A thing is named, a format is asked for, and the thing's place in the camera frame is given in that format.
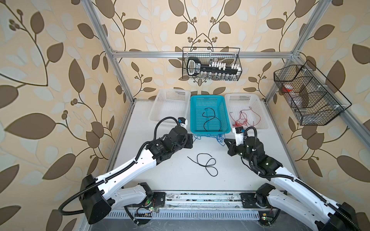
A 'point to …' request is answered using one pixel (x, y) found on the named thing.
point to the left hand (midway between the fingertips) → (190, 134)
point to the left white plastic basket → (171, 103)
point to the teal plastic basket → (209, 116)
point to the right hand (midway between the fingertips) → (225, 140)
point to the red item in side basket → (286, 90)
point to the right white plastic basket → (237, 102)
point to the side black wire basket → (314, 100)
